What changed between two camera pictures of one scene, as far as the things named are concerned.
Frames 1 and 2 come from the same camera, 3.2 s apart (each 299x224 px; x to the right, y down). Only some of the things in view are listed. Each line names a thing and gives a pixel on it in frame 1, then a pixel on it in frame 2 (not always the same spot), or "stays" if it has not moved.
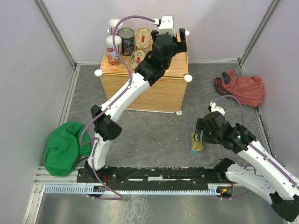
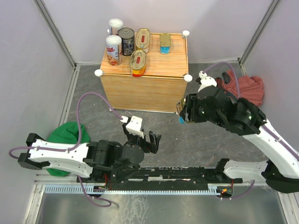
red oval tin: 136,57 stays
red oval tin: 142,38 stays
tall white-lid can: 112,58 stays
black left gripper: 181,46 -> 152,146
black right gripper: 201,126 -> 192,102
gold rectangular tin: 196,147 -> 180,106
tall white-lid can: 112,24 stays
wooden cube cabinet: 166,95 stays
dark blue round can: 127,36 stays
